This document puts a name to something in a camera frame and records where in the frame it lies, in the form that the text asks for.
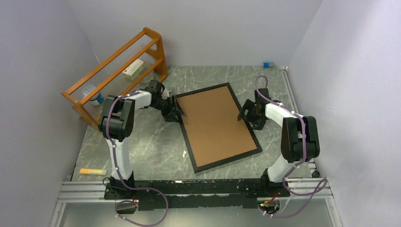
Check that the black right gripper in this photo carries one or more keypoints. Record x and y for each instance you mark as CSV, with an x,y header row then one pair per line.
x,y
257,124

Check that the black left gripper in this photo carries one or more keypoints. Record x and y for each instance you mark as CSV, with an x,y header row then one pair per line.
x,y
175,107

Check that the black picture frame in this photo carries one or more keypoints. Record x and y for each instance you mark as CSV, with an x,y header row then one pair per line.
x,y
225,161

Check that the brown backing board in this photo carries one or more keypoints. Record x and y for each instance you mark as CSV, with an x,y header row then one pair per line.
x,y
216,125

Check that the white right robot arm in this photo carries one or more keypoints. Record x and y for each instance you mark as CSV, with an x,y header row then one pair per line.
x,y
299,135

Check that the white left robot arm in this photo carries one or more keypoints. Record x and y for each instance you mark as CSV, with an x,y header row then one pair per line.
x,y
117,121

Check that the blue capped small bottle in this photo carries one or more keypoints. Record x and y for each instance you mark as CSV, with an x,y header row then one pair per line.
x,y
268,65

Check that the white red medicine box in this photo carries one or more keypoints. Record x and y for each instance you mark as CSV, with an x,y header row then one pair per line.
x,y
134,69

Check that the orange wooden shelf rack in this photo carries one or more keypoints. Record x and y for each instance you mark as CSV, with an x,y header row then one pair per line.
x,y
107,78

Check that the blue labelled plastic bottle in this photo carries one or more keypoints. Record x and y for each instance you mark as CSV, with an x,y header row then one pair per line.
x,y
97,99

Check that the orange yellow marker pen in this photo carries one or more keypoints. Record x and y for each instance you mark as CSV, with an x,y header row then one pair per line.
x,y
88,171

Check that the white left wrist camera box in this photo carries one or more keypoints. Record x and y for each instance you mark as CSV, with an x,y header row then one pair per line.
x,y
166,93

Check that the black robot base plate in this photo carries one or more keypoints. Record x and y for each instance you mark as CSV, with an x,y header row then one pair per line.
x,y
161,194

